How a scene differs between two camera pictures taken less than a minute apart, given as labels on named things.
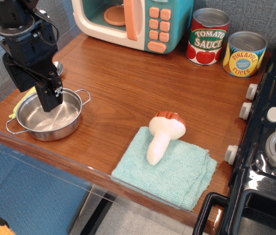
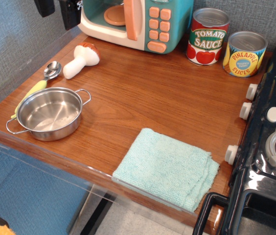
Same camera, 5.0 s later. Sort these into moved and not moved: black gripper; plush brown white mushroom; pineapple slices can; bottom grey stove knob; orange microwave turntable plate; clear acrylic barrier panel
Moved: black gripper; plush brown white mushroom
Not moved: bottom grey stove knob; orange microwave turntable plate; pineapple slices can; clear acrylic barrier panel
